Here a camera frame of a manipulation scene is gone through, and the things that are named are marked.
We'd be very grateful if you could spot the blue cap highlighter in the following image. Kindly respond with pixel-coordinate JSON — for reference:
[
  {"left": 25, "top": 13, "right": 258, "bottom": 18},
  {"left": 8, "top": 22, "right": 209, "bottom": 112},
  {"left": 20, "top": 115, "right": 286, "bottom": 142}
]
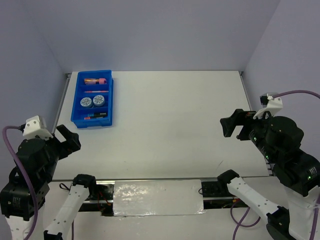
[{"left": 87, "top": 112, "right": 108, "bottom": 117}]

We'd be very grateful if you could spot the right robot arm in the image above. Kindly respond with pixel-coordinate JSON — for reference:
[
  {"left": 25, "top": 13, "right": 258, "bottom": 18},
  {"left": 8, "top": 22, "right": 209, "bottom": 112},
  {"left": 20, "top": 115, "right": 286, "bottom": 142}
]
[{"left": 217, "top": 109, "right": 320, "bottom": 240}]

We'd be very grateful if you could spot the orange ballpoint pen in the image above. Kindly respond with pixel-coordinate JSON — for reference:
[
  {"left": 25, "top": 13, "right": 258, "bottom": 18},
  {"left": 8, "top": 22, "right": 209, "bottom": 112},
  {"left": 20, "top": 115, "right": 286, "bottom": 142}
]
[{"left": 84, "top": 90, "right": 109, "bottom": 94}]

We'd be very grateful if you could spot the pink cap highlighter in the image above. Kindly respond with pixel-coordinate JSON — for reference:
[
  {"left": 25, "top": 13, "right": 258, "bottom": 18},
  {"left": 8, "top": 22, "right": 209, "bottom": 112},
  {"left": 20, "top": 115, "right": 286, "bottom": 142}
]
[{"left": 84, "top": 116, "right": 106, "bottom": 120}]

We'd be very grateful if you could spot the silver foil plate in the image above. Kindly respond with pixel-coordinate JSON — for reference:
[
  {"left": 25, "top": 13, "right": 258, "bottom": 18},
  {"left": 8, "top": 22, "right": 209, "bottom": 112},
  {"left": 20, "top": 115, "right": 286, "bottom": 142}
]
[{"left": 113, "top": 179, "right": 205, "bottom": 217}]

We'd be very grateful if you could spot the pink cap bottle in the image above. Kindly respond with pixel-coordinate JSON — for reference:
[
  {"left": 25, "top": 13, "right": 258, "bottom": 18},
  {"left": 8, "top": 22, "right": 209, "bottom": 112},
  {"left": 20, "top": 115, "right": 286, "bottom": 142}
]
[{"left": 84, "top": 78, "right": 107, "bottom": 85}]

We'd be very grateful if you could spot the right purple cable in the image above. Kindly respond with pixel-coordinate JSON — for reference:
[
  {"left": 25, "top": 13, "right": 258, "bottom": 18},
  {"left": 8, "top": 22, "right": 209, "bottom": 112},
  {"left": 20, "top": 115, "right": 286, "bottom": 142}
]
[{"left": 229, "top": 90, "right": 320, "bottom": 240}]

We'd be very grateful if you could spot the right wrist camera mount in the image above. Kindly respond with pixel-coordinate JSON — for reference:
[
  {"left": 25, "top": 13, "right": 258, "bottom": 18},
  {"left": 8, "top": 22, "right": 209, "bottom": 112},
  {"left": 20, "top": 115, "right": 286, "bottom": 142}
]
[{"left": 253, "top": 92, "right": 283, "bottom": 119}]

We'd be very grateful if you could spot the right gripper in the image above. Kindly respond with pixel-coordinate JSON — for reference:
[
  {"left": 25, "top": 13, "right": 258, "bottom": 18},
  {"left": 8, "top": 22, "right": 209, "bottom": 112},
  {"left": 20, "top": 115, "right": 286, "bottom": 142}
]
[{"left": 218, "top": 105, "right": 277, "bottom": 160}]

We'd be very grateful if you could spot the purple cable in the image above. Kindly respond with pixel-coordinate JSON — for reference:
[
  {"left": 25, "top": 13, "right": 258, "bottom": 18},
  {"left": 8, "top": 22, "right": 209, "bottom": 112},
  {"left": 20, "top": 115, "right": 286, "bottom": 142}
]
[
  {"left": 1, "top": 124, "right": 76, "bottom": 240},
  {"left": 229, "top": 90, "right": 320, "bottom": 240}
]

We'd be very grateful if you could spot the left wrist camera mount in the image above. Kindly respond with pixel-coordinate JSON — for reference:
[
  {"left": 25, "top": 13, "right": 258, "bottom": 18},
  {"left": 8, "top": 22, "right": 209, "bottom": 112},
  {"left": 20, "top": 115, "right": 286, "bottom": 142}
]
[{"left": 22, "top": 115, "right": 53, "bottom": 141}]

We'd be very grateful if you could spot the blue plastic divided tray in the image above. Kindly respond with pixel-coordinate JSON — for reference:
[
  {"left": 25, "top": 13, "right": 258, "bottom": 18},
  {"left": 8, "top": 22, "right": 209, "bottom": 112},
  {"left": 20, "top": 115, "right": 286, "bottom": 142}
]
[{"left": 70, "top": 70, "right": 114, "bottom": 129}]

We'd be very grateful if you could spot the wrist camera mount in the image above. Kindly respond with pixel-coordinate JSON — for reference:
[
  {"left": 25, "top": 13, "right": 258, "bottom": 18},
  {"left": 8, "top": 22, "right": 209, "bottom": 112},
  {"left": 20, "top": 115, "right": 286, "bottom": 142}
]
[
  {"left": 22, "top": 115, "right": 53, "bottom": 141},
  {"left": 253, "top": 92, "right": 283, "bottom": 119}
]

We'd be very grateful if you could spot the blue slime jar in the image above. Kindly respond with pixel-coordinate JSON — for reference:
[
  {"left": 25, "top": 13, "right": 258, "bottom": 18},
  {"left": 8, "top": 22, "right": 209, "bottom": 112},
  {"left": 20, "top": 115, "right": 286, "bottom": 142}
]
[
  {"left": 80, "top": 97, "right": 93, "bottom": 108},
  {"left": 92, "top": 94, "right": 106, "bottom": 108}
]

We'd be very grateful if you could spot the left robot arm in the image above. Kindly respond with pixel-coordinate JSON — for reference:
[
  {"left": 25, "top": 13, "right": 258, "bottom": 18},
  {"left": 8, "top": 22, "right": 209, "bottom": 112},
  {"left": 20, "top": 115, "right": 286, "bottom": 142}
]
[{"left": 0, "top": 124, "right": 98, "bottom": 240}]

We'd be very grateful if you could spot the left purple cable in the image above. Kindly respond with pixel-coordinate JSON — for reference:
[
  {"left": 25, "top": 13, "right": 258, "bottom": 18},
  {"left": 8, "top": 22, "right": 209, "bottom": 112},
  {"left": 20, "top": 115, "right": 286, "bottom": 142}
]
[{"left": 1, "top": 124, "right": 76, "bottom": 240}]

